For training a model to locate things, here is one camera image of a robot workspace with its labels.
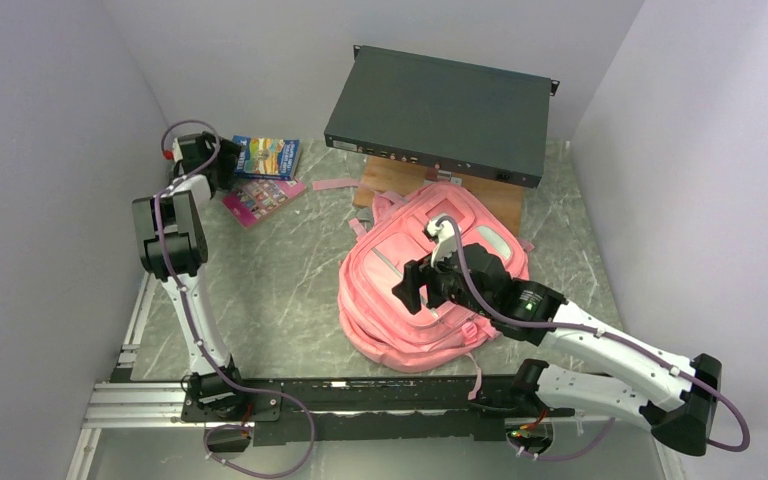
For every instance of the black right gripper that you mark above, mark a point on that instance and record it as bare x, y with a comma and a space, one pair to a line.
409, 288

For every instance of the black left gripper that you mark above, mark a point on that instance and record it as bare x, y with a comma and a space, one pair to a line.
229, 155

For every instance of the blue treehouse book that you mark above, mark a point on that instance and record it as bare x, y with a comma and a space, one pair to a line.
266, 158

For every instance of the pink student backpack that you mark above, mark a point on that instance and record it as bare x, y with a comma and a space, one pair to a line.
388, 236

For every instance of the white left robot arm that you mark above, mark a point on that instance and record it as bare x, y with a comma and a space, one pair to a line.
172, 248

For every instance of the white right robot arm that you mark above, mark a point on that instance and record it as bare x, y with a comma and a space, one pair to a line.
668, 395

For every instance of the pink sticker card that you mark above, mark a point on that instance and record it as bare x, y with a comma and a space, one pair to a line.
251, 201

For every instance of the wooden support block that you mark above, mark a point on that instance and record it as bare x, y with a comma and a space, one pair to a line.
504, 201

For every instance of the dark green rack device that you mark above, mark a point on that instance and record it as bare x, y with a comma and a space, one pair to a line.
464, 118

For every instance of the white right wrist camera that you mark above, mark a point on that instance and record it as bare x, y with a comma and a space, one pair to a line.
442, 231

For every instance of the grey metal bracket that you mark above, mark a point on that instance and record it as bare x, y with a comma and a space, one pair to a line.
447, 175

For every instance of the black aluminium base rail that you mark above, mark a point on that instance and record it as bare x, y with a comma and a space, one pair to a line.
289, 410

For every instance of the silver side rail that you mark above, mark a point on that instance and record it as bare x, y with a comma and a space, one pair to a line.
140, 319

